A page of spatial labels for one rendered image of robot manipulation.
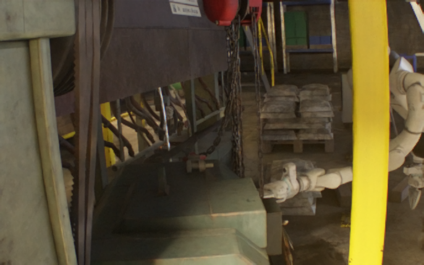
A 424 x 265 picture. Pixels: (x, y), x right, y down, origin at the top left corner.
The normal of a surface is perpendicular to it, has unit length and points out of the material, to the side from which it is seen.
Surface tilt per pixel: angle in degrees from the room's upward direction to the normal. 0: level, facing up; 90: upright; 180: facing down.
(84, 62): 96
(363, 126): 90
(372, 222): 90
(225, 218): 90
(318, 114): 64
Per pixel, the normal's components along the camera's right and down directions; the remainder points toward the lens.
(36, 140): 0.95, 0.00
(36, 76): -0.31, 0.19
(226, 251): -0.06, -0.98
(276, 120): -0.27, -0.21
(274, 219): 0.03, 0.18
